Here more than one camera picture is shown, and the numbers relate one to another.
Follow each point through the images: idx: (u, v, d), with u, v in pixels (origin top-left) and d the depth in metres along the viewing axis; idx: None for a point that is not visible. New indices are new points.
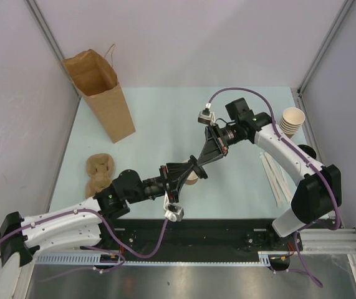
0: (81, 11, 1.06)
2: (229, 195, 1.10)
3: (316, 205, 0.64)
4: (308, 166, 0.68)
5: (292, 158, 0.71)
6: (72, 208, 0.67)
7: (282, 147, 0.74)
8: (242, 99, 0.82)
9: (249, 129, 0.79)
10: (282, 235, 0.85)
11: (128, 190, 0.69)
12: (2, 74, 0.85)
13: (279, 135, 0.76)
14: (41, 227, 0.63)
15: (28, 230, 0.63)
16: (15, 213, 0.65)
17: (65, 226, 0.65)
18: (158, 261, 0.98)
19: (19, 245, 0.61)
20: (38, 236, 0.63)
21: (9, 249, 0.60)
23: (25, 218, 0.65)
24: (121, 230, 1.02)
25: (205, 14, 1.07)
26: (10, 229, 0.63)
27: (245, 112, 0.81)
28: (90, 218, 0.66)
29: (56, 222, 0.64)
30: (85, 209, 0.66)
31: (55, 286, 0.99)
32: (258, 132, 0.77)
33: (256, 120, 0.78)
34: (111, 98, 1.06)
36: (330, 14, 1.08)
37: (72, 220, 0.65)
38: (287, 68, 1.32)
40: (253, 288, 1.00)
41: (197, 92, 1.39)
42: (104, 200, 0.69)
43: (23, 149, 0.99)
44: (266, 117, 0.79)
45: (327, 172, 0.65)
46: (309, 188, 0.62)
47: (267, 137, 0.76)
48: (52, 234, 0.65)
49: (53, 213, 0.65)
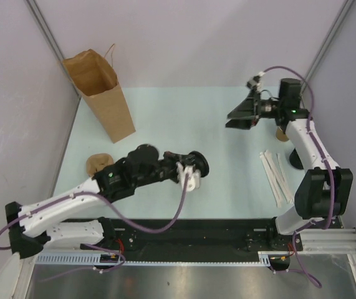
0: (81, 11, 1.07)
2: (230, 195, 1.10)
3: (316, 199, 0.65)
4: (323, 161, 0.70)
5: (312, 151, 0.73)
6: (68, 193, 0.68)
7: (307, 140, 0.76)
8: (297, 84, 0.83)
9: (283, 118, 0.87)
10: (282, 231, 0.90)
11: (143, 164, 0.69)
12: (2, 75, 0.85)
13: (309, 129, 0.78)
14: (38, 215, 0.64)
15: (25, 221, 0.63)
16: (12, 203, 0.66)
17: (63, 211, 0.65)
18: (158, 261, 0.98)
19: (20, 235, 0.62)
20: (36, 225, 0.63)
21: (10, 238, 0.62)
23: (23, 207, 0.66)
24: (121, 230, 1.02)
25: (205, 14, 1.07)
26: (10, 220, 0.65)
27: (292, 99, 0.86)
28: (89, 200, 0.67)
29: (53, 210, 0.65)
30: (81, 193, 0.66)
31: (55, 287, 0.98)
32: (290, 123, 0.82)
33: (295, 113, 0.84)
34: (111, 98, 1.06)
36: (330, 14, 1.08)
37: (70, 204, 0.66)
38: (287, 68, 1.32)
40: (253, 288, 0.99)
41: (197, 92, 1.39)
42: (105, 180, 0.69)
43: (23, 149, 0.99)
44: (305, 113, 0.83)
45: (339, 174, 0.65)
46: (313, 179, 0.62)
47: (297, 128, 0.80)
48: (49, 222, 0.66)
49: (50, 201, 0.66)
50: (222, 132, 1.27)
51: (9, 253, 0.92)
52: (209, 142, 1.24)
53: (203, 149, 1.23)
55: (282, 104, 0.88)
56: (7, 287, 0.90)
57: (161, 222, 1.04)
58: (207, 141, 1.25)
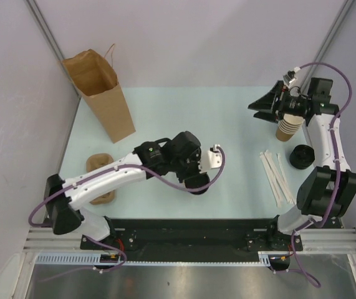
0: (81, 11, 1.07)
2: (230, 195, 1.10)
3: (316, 195, 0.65)
4: (335, 162, 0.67)
5: (325, 148, 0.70)
6: (112, 166, 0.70)
7: (325, 136, 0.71)
8: (329, 81, 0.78)
9: (310, 111, 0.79)
10: (281, 229, 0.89)
11: (189, 144, 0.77)
12: (2, 75, 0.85)
13: (332, 126, 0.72)
14: (83, 187, 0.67)
15: (71, 191, 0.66)
16: (55, 175, 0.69)
17: (108, 182, 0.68)
18: (157, 261, 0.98)
19: (66, 205, 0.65)
20: (82, 195, 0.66)
21: (57, 209, 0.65)
23: (67, 179, 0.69)
24: (121, 230, 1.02)
25: (205, 14, 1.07)
26: (53, 190, 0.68)
27: (322, 94, 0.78)
28: (133, 173, 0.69)
29: (98, 181, 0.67)
30: (126, 165, 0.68)
31: (55, 287, 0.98)
32: (315, 115, 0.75)
33: (323, 107, 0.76)
34: (111, 98, 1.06)
36: (330, 14, 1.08)
37: (115, 177, 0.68)
38: (287, 68, 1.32)
40: (253, 288, 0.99)
41: (197, 92, 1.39)
42: (146, 155, 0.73)
43: (23, 149, 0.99)
44: (335, 109, 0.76)
45: (346, 176, 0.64)
46: (319, 175, 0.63)
47: (319, 122, 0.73)
48: (95, 192, 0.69)
49: (93, 173, 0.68)
50: (222, 132, 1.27)
51: (9, 253, 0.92)
52: (209, 142, 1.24)
53: (203, 149, 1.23)
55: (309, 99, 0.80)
56: (7, 287, 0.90)
57: (161, 222, 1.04)
58: (207, 141, 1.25)
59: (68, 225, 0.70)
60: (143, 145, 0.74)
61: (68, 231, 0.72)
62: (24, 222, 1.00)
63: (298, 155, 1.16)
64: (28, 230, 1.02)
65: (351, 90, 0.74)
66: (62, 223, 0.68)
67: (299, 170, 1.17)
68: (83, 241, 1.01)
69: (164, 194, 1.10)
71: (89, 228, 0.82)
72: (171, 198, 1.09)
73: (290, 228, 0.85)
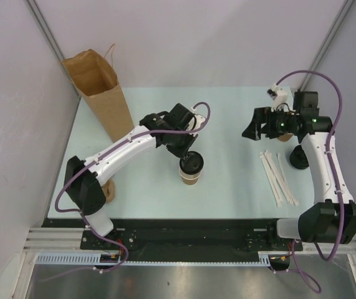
0: (81, 11, 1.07)
2: (230, 195, 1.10)
3: (321, 230, 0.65)
4: (336, 193, 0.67)
5: (325, 177, 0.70)
6: (125, 137, 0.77)
7: (323, 162, 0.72)
8: (314, 94, 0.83)
9: (302, 127, 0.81)
10: (281, 234, 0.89)
11: (187, 114, 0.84)
12: (2, 75, 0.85)
13: (328, 149, 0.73)
14: (105, 161, 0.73)
15: (95, 167, 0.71)
16: (74, 157, 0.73)
17: (125, 153, 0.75)
18: (157, 261, 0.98)
19: (93, 178, 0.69)
20: (105, 169, 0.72)
21: (85, 185, 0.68)
23: (86, 160, 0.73)
24: (121, 230, 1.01)
25: (205, 14, 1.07)
26: (76, 169, 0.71)
27: (310, 108, 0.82)
28: (145, 142, 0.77)
29: (117, 154, 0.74)
30: (138, 135, 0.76)
31: (55, 287, 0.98)
32: (309, 136, 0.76)
33: (315, 122, 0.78)
34: (111, 98, 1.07)
36: (330, 14, 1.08)
37: (131, 147, 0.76)
38: (286, 68, 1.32)
40: (252, 288, 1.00)
41: (198, 92, 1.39)
42: (151, 124, 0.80)
43: (23, 148, 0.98)
44: (328, 123, 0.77)
45: (351, 208, 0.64)
46: (323, 214, 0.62)
47: (314, 144, 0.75)
48: (115, 166, 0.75)
49: (111, 147, 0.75)
50: (222, 132, 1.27)
51: (9, 253, 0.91)
52: (208, 142, 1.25)
53: (204, 149, 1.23)
55: (299, 115, 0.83)
56: (8, 287, 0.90)
57: (161, 222, 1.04)
58: (207, 141, 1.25)
59: (93, 204, 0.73)
60: (146, 118, 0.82)
61: (93, 210, 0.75)
62: (24, 222, 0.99)
63: (298, 155, 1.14)
64: (28, 230, 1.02)
65: (340, 94, 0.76)
66: (88, 201, 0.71)
67: (299, 170, 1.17)
68: (83, 241, 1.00)
69: (165, 194, 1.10)
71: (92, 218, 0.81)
72: (171, 198, 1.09)
73: (291, 235, 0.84)
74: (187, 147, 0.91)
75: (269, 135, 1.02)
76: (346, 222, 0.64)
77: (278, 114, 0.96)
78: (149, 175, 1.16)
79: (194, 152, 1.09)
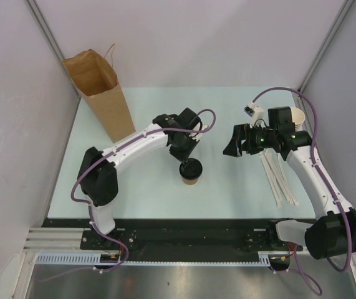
0: (81, 10, 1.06)
2: (229, 195, 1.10)
3: (330, 244, 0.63)
4: (336, 204, 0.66)
5: (321, 189, 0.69)
6: (141, 132, 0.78)
7: (314, 175, 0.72)
8: (286, 109, 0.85)
9: (283, 144, 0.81)
10: (282, 238, 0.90)
11: (194, 118, 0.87)
12: (2, 75, 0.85)
13: (314, 161, 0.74)
14: (122, 152, 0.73)
15: (112, 157, 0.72)
16: (91, 148, 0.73)
17: (140, 149, 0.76)
18: (158, 261, 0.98)
19: (111, 167, 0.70)
20: (122, 160, 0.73)
21: (104, 172, 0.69)
23: (103, 151, 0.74)
24: (121, 230, 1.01)
25: (205, 14, 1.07)
26: (94, 160, 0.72)
27: (286, 124, 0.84)
28: (159, 138, 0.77)
29: (133, 147, 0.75)
30: (153, 131, 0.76)
31: (55, 287, 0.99)
32: (292, 152, 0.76)
33: (295, 137, 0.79)
34: (111, 98, 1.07)
36: (330, 14, 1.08)
37: (144, 142, 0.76)
38: (286, 68, 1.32)
40: (252, 288, 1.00)
41: (198, 92, 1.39)
42: (164, 122, 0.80)
43: (23, 148, 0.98)
44: (307, 136, 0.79)
45: (353, 216, 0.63)
46: (328, 227, 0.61)
47: (301, 158, 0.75)
48: (130, 159, 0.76)
49: (128, 141, 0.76)
50: (222, 132, 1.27)
51: (9, 253, 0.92)
52: (208, 142, 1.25)
53: (204, 149, 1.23)
55: (277, 132, 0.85)
56: (7, 287, 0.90)
57: (161, 222, 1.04)
58: (207, 141, 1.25)
59: (106, 196, 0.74)
60: (159, 117, 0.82)
61: (103, 202, 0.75)
62: (24, 222, 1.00)
63: None
64: (28, 230, 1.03)
65: (313, 108, 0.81)
66: (103, 191, 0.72)
67: None
68: (83, 241, 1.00)
69: (165, 194, 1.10)
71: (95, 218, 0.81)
72: (171, 198, 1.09)
73: (292, 238, 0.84)
74: (189, 151, 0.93)
75: (250, 151, 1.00)
76: (353, 230, 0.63)
77: (257, 131, 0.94)
78: (149, 175, 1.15)
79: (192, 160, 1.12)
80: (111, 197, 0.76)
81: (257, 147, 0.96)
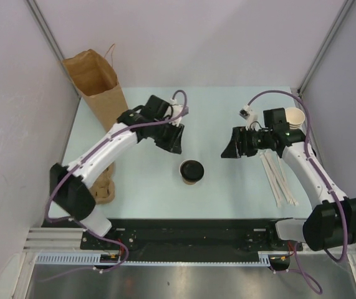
0: (81, 10, 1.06)
2: (230, 194, 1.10)
3: (327, 233, 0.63)
4: (330, 192, 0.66)
5: (315, 180, 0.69)
6: (105, 137, 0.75)
7: (308, 169, 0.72)
8: (280, 110, 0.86)
9: (279, 142, 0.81)
10: (282, 237, 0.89)
11: (163, 104, 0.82)
12: (2, 75, 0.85)
13: (308, 155, 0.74)
14: (88, 164, 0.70)
15: (79, 170, 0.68)
16: (55, 164, 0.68)
17: (108, 153, 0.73)
18: (157, 261, 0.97)
19: (80, 182, 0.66)
20: (90, 170, 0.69)
21: (73, 187, 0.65)
23: (68, 166, 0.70)
24: (120, 230, 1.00)
25: (205, 14, 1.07)
26: (60, 177, 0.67)
27: (280, 123, 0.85)
28: (126, 138, 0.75)
29: (100, 154, 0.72)
30: (118, 132, 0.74)
31: (55, 287, 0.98)
32: (287, 147, 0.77)
33: (288, 135, 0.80)
34: (111, 98, 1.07)
36: (330, 14, 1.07)
37: (111, 146, 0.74)
38: (287, 67, 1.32)
40: (253, 288, 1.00)
41: (199, 93, 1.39)
42: (128, 118, 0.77)
43: (23, 148, 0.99)
44: (300, 134, 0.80)
45: (348, 205, 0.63)
46: (324, 216, 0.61)
47: (295, 153, 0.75)
48: (100, 167, 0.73)
49: (91, 150, 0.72)
50: (222, 133, 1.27)
51: (9, 253, 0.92)
52: (208, 141, 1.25)
53: (204, 148, 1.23)
55: (272, 132, 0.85)
56: (8, 287, 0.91)
57: (161, 222, 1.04)
58: (207, 141, 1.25)
59: (84, 210, 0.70)
60: (123, 114, 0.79)
61: (84, 217, 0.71)
62: (24, 222, 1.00)
63: None
64: (28, 230, 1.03)
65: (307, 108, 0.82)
66: (80, 206, 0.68)
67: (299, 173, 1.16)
68: (83, 241, 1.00)
69: (166, 194, 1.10)
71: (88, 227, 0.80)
72: (172, 198, 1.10)
73: (291, 237, 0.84)
74: (172, 138, 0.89)
75: (247, 153, 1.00)
76: (348, 219, 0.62)
77: (253, 132, 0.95)
78: (149, 175, 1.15)
79: (190, 163, 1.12)
80: (89, 210, 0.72)
81: (254, 148, 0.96)
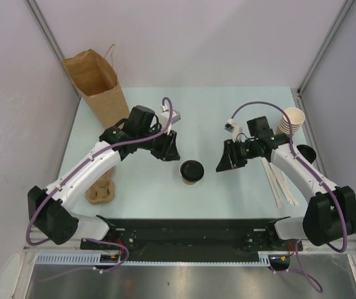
0: (81, 10, 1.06)
2: (230, 195, 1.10)
3: (326, 225, 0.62)
4: (322, 184, 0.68)
5: (305, 175, 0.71)
6: (86, 157, 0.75)
7: (298, 167, 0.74)
8: (263, 118, 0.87)
9: (266, 148, 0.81)
10: (282, 237, 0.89)
11: (146, 114, 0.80)
12: (2, 75, 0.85)
13: (295, 153, 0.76)
14: (68, 185, 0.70)
15: (58, 194, 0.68)
16: (34, 187, 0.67)
17: (88, 174, 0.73)
18: (158, 261, 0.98)
19: (58, 207, 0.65)
20: (70, 193, 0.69)
21: (51, 212, 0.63)
23: (48, 188, 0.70)
24: (121, 230, 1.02)
25: (205, 14, 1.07)
26: (40, 202, 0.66)
27: (264, 131, 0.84)
28: (107, 157, 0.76)
29: (81, 176, 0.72)
30: (99, 152, 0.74)
31: (55, 287, 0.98)
32: (274, 151, 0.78)
33: (274, 139, 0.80)
34: (111, 98, 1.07)
36: (330, 14, 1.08)
37: (93, 166, 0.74)
38: (286, 68, 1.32)
40: (253, 288, 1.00)
41: (199, 93, 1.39)
42: (111, 137, 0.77)
43: (23, 149, 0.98)
44: (285, 136, 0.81)
45: (340, 193, 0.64)
46: (320, 206, 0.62)
47: (282, 154, 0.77)
48: (81, 187, 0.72)
49: (72, 170, 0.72)
50: (222, 133, 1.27)
51: (9, 253, 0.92)
52: (209, 141, 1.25)
53: (204, 149, 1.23)
55: (258, 140, 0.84)
56: (8, 287, 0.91)
57: (161, 222, 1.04)
58: (207, 141, 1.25)
59: (66, 233, 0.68)
60: (106, 131, 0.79)
61: (66, 239, 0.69)
62: (24, 222, 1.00)
63: None
64: None
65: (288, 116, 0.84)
66: (61, 231, 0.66)
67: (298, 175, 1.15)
68: (83, 241, 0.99)
69: (166, 194, 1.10)
71: (83, 231, 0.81)
72: (172, 198, 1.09)
73: (292, 236, 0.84)
74: (164, 146, 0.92)
75: (236, 165, 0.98)
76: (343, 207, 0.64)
77: (240, 144, 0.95)
78: (149, 176, 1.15)
79: (190, 164, 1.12)
80: (72, 233, 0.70)
81: (244, 158, 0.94)
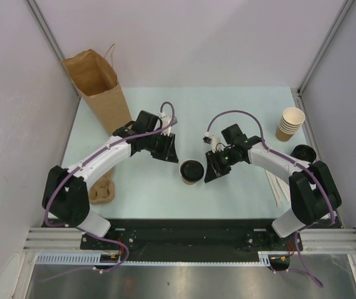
0: (81, 10, 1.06)
2: (230, 195, 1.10)
3: (312, 201, 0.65)
4: (296, 165, 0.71)
5: (281, 162, 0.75)
6: (103, 144, 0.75)
7: (272, 157, 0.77)
8: (235, 125, 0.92)
9: (242, 152, 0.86)
10: (282, 235, 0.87)
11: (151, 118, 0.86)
12: (2, 75, 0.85)
13: (267, 147, 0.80)
14: (89, 166, 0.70)
15: (80, 172, 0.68)
16: (55, 166, 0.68)
17: (106, 160, 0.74)
18: (157, 261, 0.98)
19: (81, 181, 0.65)
20: (91, 173, 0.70)
21: (73, 187, 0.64)
23: (68, 168, 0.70)
24: (120, 230, 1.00)
25: (205, 14, 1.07)
26: (60, 180, 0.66)
27: (239, 137, 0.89)
28: (123, 148, 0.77)
29: (100, 160, 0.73)
30: (116, 142, 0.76)
31: (55, 287, 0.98)
32: (249, 151, 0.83)
33: (247, 142, 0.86)
34: (111, 98, 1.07)
36: (330, 14, 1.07)
37: (110, 154, 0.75)
38: (287, 68, 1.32)
40: (253, 288, 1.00)
41: (199, 93, 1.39)
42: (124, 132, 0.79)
43: (24, 149, 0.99)
44: (255, 137, 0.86)
45: (315, 167, 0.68)
46: (298, 182, 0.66)
47: (257, 151, 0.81)
48: (97, 172, 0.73)
49: (91, 154, 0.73)
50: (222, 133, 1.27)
51: (9, 253, 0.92)
52: None
53: (204, 149, 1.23)
55: (234, 147, 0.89)
56: (8, 287, 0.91)
57: (161, 222, 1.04)
58: None
59: (78, 215, 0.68)
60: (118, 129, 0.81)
61: (78, 223, 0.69)
62: (24, 222, 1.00)
63: (298, 155, 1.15)
64: (28, 230, 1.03)
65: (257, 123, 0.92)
66: (76, 211, 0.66)
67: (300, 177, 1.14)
68: (83, 241, 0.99)
69: (166, 194, 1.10)
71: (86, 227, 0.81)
72: (172, 198, 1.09)
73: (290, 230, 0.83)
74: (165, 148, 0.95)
75: (220, 173, 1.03)
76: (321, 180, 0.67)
77: (219, 153, 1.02)
78: (149, 175, 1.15)
79: (190, 163, 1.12)
80: (83, 217, 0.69)
81: (226, 166, 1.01)
